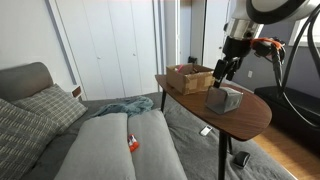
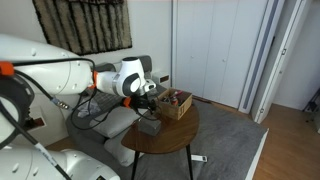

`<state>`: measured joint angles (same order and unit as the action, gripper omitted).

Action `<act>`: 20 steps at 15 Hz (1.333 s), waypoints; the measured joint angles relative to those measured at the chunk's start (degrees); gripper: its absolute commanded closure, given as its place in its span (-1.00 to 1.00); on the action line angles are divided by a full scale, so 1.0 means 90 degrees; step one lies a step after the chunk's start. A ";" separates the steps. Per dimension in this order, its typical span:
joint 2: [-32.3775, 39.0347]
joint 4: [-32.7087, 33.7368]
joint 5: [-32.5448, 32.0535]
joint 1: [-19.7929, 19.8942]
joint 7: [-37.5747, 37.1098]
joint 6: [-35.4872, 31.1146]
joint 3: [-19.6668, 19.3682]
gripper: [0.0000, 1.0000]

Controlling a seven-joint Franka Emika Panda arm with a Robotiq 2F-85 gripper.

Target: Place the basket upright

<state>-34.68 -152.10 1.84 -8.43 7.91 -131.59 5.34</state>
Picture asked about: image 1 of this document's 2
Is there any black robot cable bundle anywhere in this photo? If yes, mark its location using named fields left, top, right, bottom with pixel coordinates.
left=272, top=3, right=320, bottom=132

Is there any white remote control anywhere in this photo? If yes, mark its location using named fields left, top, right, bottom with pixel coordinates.
left=199, top=124, right=214, bottom=137

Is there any white framed window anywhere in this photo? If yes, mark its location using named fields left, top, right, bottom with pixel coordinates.
left=287, top=15, right=320, bottom=48

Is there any black low bench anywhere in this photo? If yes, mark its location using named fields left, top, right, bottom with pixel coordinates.
left=253, top=85, right=320, bottom=149

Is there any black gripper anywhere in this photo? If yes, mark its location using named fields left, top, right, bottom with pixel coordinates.
left=212, top=35, right=254, bottom=89

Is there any black wrist camera orange cable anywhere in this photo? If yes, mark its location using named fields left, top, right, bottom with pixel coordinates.
left=250, top=37, right=287, bottom=64

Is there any long plain grey pillow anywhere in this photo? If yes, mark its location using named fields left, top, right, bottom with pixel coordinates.
left=53, top=112, right=137, bottom=180
left=127, top=108, right=189, bottom=180

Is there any dark wooden side table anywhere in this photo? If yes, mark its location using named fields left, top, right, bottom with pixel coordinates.
left=154, top=73, right=273, bottom=180

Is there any teal crumpled blanket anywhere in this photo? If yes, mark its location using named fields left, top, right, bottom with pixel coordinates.
left=89, top=95, right=155, bottom=119

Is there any grey sofa bed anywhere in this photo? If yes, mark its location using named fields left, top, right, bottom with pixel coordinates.
left=20, top=91, right=298, bottom=180

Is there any brown cardboard box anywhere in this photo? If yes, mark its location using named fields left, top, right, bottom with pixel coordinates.
left=165, top=62, right=216, bottom=96

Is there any small grey plaid pillow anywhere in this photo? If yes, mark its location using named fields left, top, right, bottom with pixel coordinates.
left=11, top=83, right=89, bottom=135

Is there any large grey plaid pillow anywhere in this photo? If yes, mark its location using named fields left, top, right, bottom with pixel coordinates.
left=0, top=97, right=62, bottom=180

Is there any small black pouch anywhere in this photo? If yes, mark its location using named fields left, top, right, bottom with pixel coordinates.
left=231, top=150, right=252, bottom=170

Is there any grey upholstered headboard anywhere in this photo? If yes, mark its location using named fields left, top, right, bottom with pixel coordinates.
left=0, top=61, right=55, bottom=103

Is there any small black background object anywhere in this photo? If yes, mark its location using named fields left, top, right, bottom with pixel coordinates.
left=187, top=55, right=199, bottom=65

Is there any white brown nightstand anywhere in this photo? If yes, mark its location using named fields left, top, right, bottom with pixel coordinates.
left=67, top=84, right=84, bottom=100

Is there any white bifold closet door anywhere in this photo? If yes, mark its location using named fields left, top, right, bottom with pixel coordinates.
left=54, top=0, right=126, bottom=101
left=107, top=0, right=160, bottom=98

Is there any orange white glue stick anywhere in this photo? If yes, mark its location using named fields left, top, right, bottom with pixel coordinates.
left=127, top=133, right=140, bottom=153

